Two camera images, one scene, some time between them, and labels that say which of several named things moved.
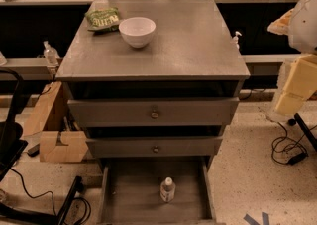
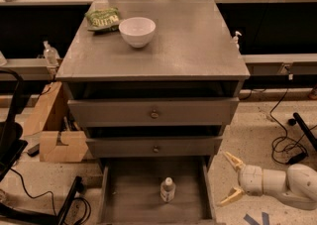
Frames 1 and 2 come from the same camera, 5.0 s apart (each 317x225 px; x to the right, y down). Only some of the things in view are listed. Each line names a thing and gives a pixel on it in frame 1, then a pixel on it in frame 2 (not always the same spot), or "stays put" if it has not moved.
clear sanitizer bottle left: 51,55 stays put
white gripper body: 305,27 to 250,176
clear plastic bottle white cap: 168,190 stays put
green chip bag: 103,19 stays put
